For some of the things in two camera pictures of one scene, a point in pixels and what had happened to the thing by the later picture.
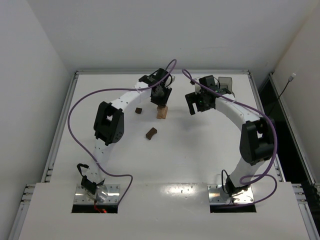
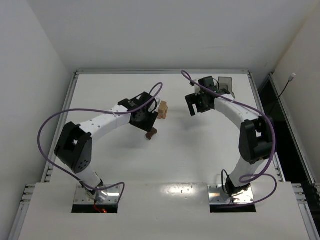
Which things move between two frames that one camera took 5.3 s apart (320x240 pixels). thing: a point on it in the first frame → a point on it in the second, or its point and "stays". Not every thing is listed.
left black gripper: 161,99 → 152,119
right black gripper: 194,102 stays
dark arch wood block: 150,133 stays
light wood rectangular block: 162,110 stays
